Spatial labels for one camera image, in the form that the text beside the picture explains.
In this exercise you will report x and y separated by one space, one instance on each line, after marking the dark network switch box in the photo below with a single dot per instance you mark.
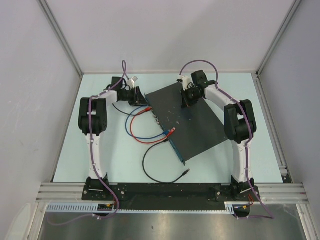
197 128

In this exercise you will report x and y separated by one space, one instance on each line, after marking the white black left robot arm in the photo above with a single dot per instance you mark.
93 122

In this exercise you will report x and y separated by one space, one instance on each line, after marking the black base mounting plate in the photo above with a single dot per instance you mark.
209 191

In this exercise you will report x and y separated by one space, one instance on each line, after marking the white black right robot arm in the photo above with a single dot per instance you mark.
238 121

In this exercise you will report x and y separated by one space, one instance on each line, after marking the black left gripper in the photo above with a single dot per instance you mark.
138 99

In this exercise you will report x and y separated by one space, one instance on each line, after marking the aluminium front frame rail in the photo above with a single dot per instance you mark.
270 193

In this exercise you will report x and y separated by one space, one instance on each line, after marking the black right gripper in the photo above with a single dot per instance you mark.
185 103

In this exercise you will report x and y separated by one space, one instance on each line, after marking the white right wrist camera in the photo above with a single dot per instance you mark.
185 81

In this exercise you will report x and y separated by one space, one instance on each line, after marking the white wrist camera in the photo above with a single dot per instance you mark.
131 82
185 81

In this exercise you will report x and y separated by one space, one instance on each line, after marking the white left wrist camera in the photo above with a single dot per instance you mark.
131 82

